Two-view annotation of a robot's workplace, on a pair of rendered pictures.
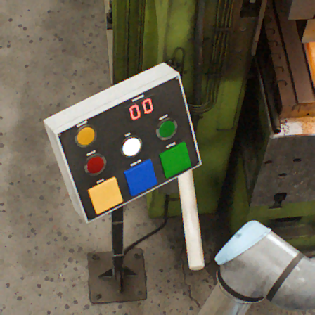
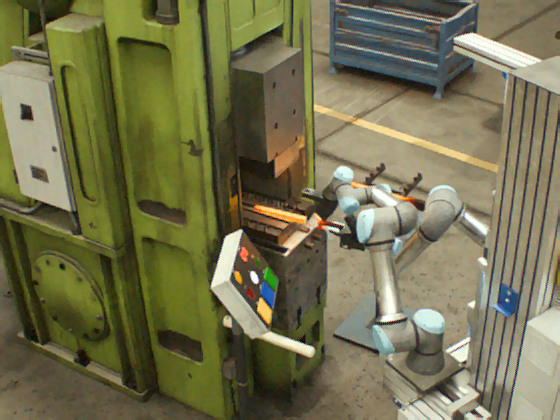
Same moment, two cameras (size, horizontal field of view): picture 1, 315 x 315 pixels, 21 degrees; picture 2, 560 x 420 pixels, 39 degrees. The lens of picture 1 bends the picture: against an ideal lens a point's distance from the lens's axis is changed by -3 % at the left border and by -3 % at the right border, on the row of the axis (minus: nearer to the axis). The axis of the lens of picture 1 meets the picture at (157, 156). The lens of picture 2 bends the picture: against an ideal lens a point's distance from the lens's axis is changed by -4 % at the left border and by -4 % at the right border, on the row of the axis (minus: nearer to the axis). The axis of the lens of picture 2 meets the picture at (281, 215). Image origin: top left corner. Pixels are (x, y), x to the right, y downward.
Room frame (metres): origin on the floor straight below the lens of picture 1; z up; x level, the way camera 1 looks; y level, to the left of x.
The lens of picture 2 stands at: (-0.78, 1.85, 2.98)
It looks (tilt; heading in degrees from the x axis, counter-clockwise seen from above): 32 degrees down; 313
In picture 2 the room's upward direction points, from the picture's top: 2 degrees counter-clockwise
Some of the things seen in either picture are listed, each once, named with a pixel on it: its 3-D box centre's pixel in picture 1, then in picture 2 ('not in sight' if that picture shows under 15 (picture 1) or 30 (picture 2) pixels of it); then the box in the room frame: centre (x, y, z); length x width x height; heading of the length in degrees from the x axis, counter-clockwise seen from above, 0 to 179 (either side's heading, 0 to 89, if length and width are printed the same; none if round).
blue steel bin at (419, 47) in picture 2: not in sight; (403, 35); (3.18, -4.22, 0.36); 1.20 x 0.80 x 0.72; 6
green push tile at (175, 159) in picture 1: (174, 159); (269, 279); (1.04, -0.04, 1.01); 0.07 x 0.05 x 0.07; 125
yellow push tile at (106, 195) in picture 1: (105, 195); (263, 311); (0.92, 0.12, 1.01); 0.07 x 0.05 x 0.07; 125
